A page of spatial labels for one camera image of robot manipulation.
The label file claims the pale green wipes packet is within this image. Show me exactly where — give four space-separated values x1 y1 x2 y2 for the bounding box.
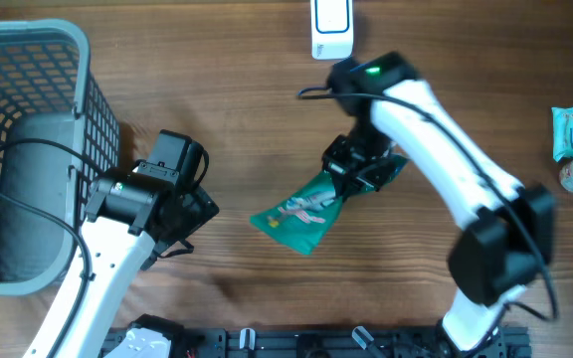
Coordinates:
551 107 573 162

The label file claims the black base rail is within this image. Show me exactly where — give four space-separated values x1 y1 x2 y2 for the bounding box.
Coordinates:
99 315 534 358

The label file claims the grey plastic mesh basket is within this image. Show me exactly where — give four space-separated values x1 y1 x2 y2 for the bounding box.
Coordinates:
0 19 119 296

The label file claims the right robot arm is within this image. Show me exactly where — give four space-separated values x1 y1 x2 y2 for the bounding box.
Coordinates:
325 52 558 357

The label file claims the left camera cable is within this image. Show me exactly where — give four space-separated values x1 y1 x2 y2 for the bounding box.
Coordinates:
0 137 103 358

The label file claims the green 3M gloves packet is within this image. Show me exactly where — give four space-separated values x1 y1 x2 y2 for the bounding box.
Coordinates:
250 154 408 255

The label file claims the white barcode scanner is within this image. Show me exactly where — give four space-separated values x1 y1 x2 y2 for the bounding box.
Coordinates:
309 0 354 61

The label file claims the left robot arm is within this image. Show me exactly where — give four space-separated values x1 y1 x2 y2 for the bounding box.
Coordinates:
26 130 219 357

